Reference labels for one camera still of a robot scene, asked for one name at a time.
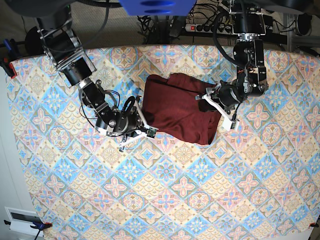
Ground blue orange lower clamp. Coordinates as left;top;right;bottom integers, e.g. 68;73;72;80
3;220;53;240

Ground black round stool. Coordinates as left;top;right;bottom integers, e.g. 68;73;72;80
24;26;44;56

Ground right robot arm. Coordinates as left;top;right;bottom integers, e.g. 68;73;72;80
36;6;157;139

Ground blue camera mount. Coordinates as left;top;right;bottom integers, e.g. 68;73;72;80
119;0;197;16

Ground maroon t-shirt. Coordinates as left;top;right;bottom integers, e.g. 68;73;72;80
142;73;221;145

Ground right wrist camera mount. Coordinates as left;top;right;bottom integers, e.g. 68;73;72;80
119;95;158;152

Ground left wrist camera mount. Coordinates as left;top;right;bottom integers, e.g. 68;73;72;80
202;80;241;131

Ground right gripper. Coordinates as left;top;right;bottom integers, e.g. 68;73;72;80
107;96;150;137

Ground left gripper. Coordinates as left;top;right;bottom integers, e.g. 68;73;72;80
196;82;244;113

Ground patterned tablecloth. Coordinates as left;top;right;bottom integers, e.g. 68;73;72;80
5;50;320;240

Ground tangled black cables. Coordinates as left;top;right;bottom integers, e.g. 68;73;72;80
136;14;176;46

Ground black power strip red switch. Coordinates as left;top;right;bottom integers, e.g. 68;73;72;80
184;23;232;35

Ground orange right clamp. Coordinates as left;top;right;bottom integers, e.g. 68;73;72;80
309;222;319;228

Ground white wall socket plate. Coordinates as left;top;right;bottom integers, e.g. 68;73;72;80
4;206;41;236

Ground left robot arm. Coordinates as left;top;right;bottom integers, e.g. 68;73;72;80
206;0;269;114

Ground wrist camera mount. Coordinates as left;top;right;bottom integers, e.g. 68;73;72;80
119;95;158;152
202;80;241;131

